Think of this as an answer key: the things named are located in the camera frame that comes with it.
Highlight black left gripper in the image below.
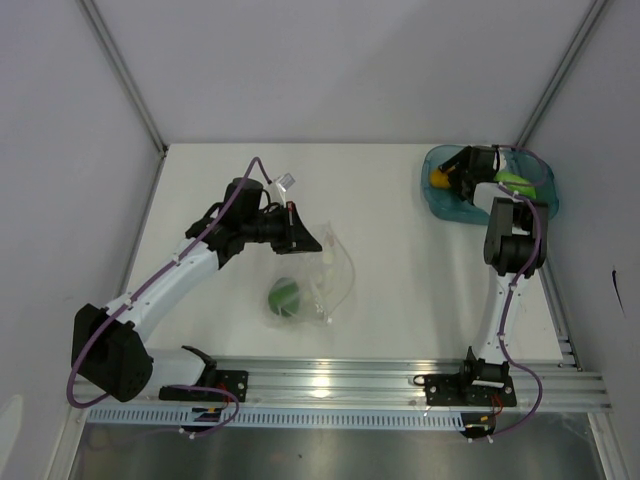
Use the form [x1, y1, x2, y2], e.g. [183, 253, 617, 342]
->
[242, 202, 322, 255]

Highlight yellow toy pepper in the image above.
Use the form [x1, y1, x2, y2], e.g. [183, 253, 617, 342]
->
[429, 169, 451, 190]

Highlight green toy pea pod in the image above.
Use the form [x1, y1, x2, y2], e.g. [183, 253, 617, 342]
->
[494, 170, 537, 200]

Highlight clear zip top bag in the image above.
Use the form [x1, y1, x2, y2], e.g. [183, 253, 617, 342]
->
[262, 222, 356, 330]

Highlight green toy pepper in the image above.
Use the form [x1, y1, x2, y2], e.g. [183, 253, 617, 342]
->
[267, 277, 301, 317]

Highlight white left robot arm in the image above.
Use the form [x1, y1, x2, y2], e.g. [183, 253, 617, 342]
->
[98, 144, 486, 400]

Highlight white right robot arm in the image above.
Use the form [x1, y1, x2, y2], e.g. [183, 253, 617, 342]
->
[448, 146, 549, 404]

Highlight teal plastic bin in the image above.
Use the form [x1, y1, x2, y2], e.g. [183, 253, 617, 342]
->
[420, 144, 559, 225]

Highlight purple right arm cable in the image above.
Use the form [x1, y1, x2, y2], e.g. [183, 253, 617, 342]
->
[459, 144, 549, 441]

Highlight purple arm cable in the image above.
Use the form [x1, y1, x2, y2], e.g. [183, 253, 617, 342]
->
[66, 157, 271, 441]
[459, 144, 549, 441]

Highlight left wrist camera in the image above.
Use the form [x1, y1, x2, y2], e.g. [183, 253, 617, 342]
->
[269, 173, 295, 204]

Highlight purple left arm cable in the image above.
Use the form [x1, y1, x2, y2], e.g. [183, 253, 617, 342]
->
[66, 157, 271, 441]

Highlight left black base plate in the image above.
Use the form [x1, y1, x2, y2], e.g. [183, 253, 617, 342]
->
[159, 370, 249, 403]

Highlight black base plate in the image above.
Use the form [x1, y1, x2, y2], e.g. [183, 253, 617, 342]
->
[159, 370, 249, 403]
[412, 374, 517, 407]

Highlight right aluminium frame post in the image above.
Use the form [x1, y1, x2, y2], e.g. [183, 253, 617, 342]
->
[514, 0, 615, 148]

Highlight aluminium frame post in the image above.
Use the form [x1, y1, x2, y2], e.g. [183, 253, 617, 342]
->
[76, 0, 168, 157]
[514, 0, 615, 148]

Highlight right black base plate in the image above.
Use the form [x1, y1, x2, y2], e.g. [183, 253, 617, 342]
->
[412, 374, 517, 407]

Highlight white slotted cable duct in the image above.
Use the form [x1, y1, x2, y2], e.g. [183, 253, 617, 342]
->
[87, 406, 464, 431]

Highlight aluminium mounting rail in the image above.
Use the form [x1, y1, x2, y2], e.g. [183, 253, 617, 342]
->
[67, 355, 612, 414]

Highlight left aluminium frame post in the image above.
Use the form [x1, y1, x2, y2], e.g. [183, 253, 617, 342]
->
[76, 0, 168, 157]

